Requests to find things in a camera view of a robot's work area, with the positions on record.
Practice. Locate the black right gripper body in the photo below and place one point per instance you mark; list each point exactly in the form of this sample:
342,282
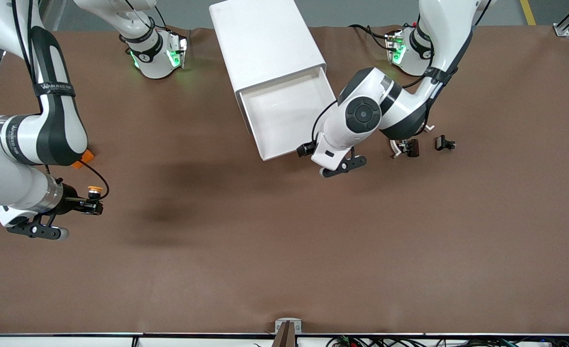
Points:
71,202

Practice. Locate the orange push button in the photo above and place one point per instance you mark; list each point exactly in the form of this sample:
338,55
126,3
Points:
95,189

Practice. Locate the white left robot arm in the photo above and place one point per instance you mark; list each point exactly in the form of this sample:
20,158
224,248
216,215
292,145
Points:
335,132

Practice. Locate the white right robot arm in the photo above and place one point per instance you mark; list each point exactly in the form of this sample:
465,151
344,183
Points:
5,178

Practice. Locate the orange square block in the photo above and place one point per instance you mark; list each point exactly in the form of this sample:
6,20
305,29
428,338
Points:
86,158

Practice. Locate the brown table mat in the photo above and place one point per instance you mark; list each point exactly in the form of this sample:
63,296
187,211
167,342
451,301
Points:
265,241

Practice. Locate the brown plastic cylinder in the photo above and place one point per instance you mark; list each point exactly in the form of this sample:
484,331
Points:
413,148

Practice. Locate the silver left base connector box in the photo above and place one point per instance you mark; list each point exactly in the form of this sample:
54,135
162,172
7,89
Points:
394,48

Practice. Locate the silver base connector box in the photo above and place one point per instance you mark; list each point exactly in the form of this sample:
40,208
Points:
394,48
179,50

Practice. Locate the small black clip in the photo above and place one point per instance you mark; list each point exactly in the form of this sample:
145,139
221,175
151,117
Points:
442,142

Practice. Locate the silver right base connector box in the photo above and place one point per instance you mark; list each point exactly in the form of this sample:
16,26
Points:
179,50

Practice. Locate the white table edge rail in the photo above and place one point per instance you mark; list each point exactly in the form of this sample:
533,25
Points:
72,341

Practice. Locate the grey metal bracket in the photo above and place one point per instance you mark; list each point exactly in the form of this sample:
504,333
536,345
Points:
280,322

